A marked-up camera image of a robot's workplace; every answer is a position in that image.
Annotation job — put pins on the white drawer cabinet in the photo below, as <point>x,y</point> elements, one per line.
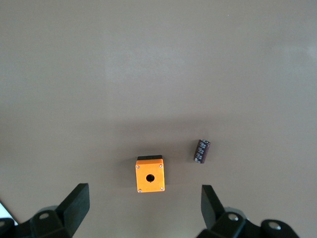
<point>3,210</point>

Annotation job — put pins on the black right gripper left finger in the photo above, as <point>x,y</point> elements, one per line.
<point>76,205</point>

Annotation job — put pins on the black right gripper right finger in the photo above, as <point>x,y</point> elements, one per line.
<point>210,208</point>

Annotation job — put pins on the orange button enclosure box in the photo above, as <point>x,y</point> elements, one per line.
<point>148,168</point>

